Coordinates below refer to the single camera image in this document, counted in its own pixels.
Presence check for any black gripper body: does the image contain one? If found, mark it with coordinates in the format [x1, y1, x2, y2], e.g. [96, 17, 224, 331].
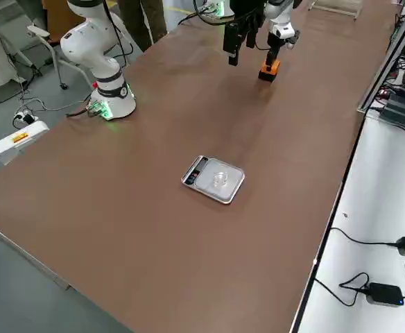
[229, 0, 270, 26]
[266, 34, 284, 53]

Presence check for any clear measuring cup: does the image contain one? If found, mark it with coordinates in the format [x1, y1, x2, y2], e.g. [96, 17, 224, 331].
[212, 170, 230, 189]

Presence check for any white electronic scale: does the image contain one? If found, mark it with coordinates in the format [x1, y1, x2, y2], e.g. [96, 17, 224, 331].
[180, 155, 246, 205]

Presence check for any white control box yellow label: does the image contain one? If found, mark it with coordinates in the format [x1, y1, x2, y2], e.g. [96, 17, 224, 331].
[0, 119, 50, 166]

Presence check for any person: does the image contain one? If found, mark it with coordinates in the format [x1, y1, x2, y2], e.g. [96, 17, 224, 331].
[117, 0, 169, 53]

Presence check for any grey office chair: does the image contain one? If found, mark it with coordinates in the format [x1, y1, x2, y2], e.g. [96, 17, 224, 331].
[26, 24, 89, 92]

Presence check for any white floor power strip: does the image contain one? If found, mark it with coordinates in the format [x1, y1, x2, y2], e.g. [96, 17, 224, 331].
[12, 110, 40, 126]

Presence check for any black adapter blue light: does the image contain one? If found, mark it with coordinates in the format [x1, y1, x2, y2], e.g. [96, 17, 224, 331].
[365, 282, 405, 308]

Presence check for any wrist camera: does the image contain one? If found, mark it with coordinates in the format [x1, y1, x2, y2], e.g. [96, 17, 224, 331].
[282, 29, 301, 49]

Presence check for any white wire rack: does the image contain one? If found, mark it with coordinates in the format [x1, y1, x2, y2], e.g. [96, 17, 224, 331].
[308, 0, 362, 21]

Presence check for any aluminium frame post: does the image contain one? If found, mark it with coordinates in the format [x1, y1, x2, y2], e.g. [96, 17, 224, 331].
[356, 0, 405, 114]

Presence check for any black adapter cable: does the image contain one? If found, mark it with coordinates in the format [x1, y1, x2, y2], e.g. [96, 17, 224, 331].
[330, 227, 399, 246]
[313, 272, 372, 308]

